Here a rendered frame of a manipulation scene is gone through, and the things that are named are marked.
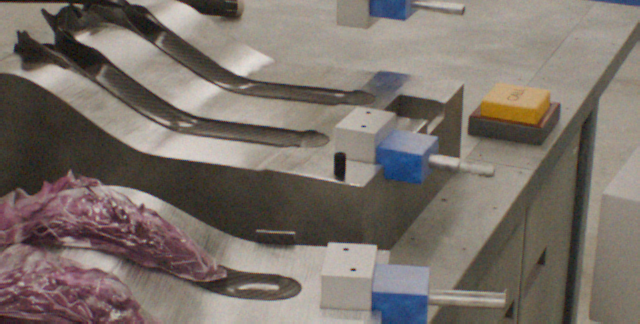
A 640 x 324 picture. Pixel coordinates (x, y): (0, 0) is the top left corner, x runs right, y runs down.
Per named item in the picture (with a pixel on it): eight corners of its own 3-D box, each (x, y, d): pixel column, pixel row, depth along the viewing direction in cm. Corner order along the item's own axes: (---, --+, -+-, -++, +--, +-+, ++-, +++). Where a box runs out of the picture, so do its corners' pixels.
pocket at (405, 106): (444, 138, 121) (445, 101, 119) (425, 159, 116) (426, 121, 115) (398, 130, 122) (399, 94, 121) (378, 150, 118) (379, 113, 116)
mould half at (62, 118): (459, 167, 127) (466, 37, 122) (361, 285, 106) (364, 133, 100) (38, 92, 146) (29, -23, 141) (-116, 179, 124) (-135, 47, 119)
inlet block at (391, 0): (469, 28, 135) (472, -22, 133) (454, 42, 131) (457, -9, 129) (353, 12, 140) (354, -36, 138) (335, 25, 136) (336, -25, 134)
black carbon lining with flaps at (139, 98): (382, 113, 122) (385, 17, 118) (313, 178, 108) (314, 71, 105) (72, 62, 135) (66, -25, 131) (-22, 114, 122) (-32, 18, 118)
